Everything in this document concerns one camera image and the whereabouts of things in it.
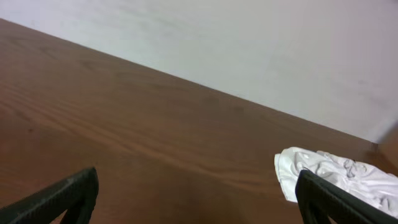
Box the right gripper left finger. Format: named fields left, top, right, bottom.
left=1, top=167, right=99, bottom=224

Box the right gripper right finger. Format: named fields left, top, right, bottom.
left=295, top=170, right=397, bottom=224

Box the crumpled white garment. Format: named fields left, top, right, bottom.
left=274, top=147, right=397, bottom=218

